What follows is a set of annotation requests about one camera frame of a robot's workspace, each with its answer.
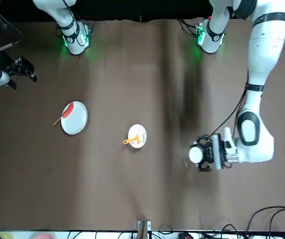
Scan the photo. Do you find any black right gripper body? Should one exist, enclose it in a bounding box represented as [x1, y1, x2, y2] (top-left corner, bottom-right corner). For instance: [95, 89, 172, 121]
[6, 55, 35, 76]

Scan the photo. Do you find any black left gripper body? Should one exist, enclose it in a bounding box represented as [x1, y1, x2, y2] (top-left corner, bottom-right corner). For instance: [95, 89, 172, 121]
[203, 140, 230, 167]

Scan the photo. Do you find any white oil pot clear base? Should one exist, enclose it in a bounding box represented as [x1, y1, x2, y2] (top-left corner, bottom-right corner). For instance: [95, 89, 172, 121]
[189, 145, 205, 165]

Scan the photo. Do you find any orange oil brush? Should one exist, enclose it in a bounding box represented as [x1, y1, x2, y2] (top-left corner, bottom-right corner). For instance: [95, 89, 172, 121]
[122, 134, 143, 145]

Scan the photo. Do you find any white bowl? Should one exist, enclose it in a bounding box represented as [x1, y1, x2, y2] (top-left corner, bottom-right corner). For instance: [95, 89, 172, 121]
[127, 123, 147, 149]

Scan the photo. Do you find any red sausage on stick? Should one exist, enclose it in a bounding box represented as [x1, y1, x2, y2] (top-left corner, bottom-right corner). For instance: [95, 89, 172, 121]
[52, 103, 75, 126]

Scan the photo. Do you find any white plate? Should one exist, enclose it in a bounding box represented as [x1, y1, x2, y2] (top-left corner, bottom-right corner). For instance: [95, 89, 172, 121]
[60, 101, 88, 135]

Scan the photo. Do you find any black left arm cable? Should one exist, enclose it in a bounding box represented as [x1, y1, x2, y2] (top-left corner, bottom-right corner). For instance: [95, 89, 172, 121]
[210, 84, 249, 137]

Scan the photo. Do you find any black looped cable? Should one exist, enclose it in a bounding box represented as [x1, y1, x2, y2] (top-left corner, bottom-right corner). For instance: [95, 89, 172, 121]
[246, 206, 285, 239]

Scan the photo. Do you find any aluminium frame post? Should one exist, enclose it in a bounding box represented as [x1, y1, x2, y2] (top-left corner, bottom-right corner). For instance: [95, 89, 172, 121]
[136, 220, 152, 239]

